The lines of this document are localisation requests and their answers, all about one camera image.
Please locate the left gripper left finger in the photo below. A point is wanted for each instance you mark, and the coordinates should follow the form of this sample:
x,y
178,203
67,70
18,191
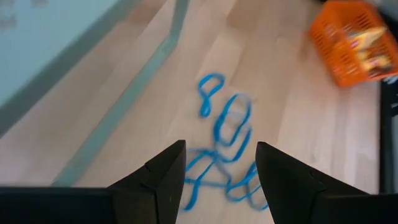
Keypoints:
x,y
161,186

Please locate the yellow crayon packet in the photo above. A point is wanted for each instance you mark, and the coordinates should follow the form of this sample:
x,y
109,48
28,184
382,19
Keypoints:
x,y
376,62
368,35

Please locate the black aluminium table frame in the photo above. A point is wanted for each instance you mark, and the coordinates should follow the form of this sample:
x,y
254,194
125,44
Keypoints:
x,y
388,140

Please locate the orange plastic basket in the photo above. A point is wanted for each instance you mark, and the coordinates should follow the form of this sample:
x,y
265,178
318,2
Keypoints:
x,y
329,46

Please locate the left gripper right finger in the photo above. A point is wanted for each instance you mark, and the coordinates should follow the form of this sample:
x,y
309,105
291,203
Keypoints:
x,y
286,186

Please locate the teal rubber band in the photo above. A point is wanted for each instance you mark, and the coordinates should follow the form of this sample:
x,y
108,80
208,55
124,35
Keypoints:
x,y
205,105
245,182
219,124
239,149

